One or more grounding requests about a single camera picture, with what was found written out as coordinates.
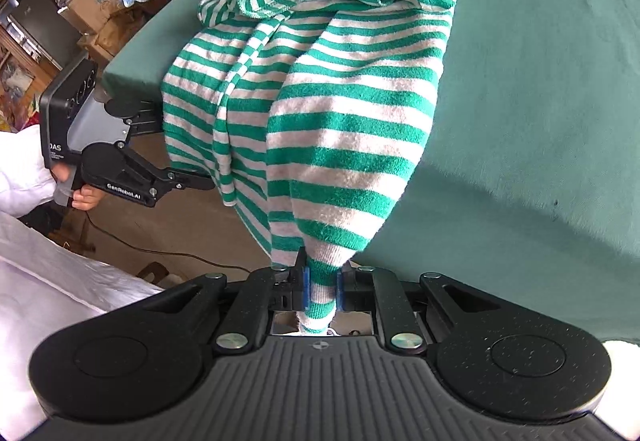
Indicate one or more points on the small cardboard box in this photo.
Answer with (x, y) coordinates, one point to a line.
(117, 33)

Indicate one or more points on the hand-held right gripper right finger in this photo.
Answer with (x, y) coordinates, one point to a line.
(341, 291)

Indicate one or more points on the green white striped shirt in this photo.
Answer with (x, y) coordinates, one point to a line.
(350, 121)

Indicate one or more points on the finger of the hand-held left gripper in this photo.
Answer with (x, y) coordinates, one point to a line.
(175, 178)
(150, 121)

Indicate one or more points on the person's left hand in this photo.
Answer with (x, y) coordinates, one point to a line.
(87, 201)

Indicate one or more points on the white shiny cloth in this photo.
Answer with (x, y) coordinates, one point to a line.
(50, 301)

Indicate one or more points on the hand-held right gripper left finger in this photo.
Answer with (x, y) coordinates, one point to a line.
(304, 288)

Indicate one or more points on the dark brown object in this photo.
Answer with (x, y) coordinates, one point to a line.
(154, 272)

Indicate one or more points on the person's left forearm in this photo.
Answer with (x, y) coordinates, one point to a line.
(20, 171)

